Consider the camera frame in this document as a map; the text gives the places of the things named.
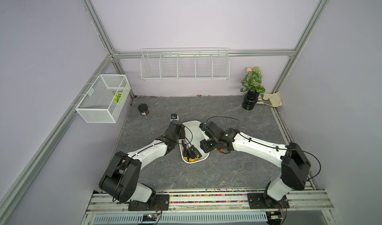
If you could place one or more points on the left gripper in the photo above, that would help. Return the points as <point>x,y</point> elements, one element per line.
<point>182,133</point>

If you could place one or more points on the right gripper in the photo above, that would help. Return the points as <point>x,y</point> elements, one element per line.
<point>209,148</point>

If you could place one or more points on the white storage box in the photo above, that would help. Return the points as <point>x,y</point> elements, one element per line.
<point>195,135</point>

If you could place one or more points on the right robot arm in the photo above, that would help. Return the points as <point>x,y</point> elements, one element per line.
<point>291,159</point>

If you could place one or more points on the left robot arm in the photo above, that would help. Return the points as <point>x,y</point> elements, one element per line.
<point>120,179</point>

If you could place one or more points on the black yellow long screwdriver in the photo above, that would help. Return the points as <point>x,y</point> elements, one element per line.
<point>196,152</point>

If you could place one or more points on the black jar with label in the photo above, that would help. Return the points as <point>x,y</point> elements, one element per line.
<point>143,109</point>

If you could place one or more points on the potted green plant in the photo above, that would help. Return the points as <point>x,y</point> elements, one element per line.
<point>252,87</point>

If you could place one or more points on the beige cloth bag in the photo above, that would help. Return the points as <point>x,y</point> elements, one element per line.
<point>273,100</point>

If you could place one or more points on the green object in basket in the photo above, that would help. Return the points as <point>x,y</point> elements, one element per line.
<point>117,96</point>

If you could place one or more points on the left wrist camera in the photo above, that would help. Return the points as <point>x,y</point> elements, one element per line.
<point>174,116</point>

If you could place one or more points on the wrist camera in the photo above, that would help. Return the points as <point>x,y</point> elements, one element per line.
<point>203,125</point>
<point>174,116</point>

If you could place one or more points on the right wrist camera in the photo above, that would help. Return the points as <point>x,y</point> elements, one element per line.
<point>203,125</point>

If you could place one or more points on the yellow handled screwdriver in box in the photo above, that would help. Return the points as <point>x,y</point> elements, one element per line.
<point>191,156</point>

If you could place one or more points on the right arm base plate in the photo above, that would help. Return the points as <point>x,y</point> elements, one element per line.
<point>263,201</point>

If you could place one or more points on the white wire wall shelf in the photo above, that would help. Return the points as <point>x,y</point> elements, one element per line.
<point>188,64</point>

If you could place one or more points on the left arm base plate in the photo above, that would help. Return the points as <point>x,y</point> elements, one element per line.
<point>158,202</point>

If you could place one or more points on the white mesh wall basket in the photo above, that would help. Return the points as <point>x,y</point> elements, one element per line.
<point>97,105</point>

